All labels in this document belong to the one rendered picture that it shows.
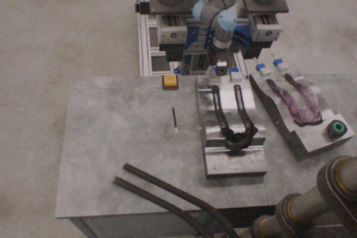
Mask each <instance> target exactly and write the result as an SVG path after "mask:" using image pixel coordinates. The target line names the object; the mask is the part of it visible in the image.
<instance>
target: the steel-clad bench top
mask: <svg viewBox="0 0 357 238"><path fill-rule="evenodd" d="M302 76H303V77H304V78H306V79H307V80H309V81H311V82H313V83H314V84H315V85H316V86H317V87H318V88H319V89H320V90H321V92H322V94H323V96H324V98H325V100H326V103H327V105H328V107H329V109H330V110H331V112H332V113H333V114H334V115H338V114H341V115H342V116H343V118H344V120H345V121H346V122H347V124H348V125H349V126H350V128H351V129H352V130H353V132H354V134H356V135H354V136H353V137H352V138H350V139H349V140H348V141H347V142H346V143H345V144H344V145H342V146H340V147H337V148H334V149H331V150H329V151H326V152H323V153H321V154H319V155H316V156H313V157H311V158H308V159H305V160H302V161H300V162H298V161H297V159H296V158H295V156H294V154H293V152H292V150H291V149H290V148H289V146H288V145H287V143H286V142H285V139H284V138H283V136H282V135H281V133H280V131H279V129H278V127H277V126H276V125H275V123H274V122H273V120H272V119H271V117H270V115H269V113H268V112H267V110H266V108H265V106H264V105H263V104H262V102H261V100H260V99H259V97H258V95H257V93H256V92H255V90H254V89H253V87H252V85H251V84H250V86H251V92H252V94H253V100H254V104H255V108H256V111H257V113H258V115H259V117H260V119H261V121H262V122H263V124H264V126H265V129H266V135H267V138H266V141H265V143H263V145H262V149H263V154H264V155H265V159H266V164H267V169H268V172H267V174H265V175H264V176H256V177H233V178H209V179H206V175H205V166H204V161H203V152H202V143H201V133H200V130H197V127H200V124H199V116H198V111H197V102H196V93H195V88H194V85H195V81H196V75H178V76H177V81H178V90H163V85H162V76H129V77H92V78H72V79H71V88H70V97H69V105H68V111H67V119H66V124H65V133H64V142H63V150H62V159H61V168H60V173H59V182H58V191H57V199H56V208H55V217H56V218H60V217H78V216H97V215H117V214H136V213H155V212H166V211H168V210H166V209H164V208H162V207H160V206H158V205H156V204H154V203H153V202H151V201H149V200H147V199H144V198H142V197H140V196H138V195H136V194H134V193H133V192H131V191H129V190H127V189H125V188H123V187H121V186H119V185H117V184H115V183H113V182H112V178H113V177H114V176H117V177H119V178H121V179H123V180H125V181H128V182H129V183H131V184H133V185H135V186H137V187H139V188H141V189H143V190H145V191H148V192H150V193H151V194H153V195H155V196H157V197H159V198H161V199H163V200H165V201H168V202H170V203H172V204H173V205H175V206H176V207H179V208H180V209H182V210H183V211H185V210H202V209H201V208H199V207H197V206H195V205H193V204H192V203H190V202H187V201H185V200H183V199H182V198H180V197H177V196H175V195H173V194H171V193H170V192H168V191H166V190H164V189H162V188H160V187H158V186H155V185H153V184H152V183H150V182H148V181H146V180H144V179H142V178H140V177H138V176H136V175H134V174H132V173H130V172H128V171H127V170H124V169H123V168H122V164H123V163H124V162H125V163H128V164H130V165H132V166H134V167H136V168H139V169H141V170H142V171H144V172H146V173H148V174H150V175H152V176H154V177H156V178H159V179H161V180H163V181H164V182H166V183H168V184H170V185H172V186H174V187H176V188H179V189H181V190H183V191H185V192H186V193H188V194H190V195H192V196H194V197H196V198H199V199H201V200H203V201H205V202H206V203H208V204H210V205H211V206H213V207H214V208H215V209H224V208H241V207H252V206H272V205H277V204H278V202H279V201H280V200H281V199H282V198H284V197H285V196H286V195H288V194H290V193H301V194H304V193H306V192H307V191H308V190H309V189H311V188H312V187H314V186H315V185H317V182H316V181H317V174H318V172H319V170H320V169H321V168H322V166H324V165H325V164H326V163H327V162H329V161H330V160H331V159H333V158H335V157H337V156H340V155H350V156H353V157H355V156H357V73H344V74H302ZM172 108H174V111H175V119H176V126H177V133H175V125H174V117H173V110H172Z"/></svg>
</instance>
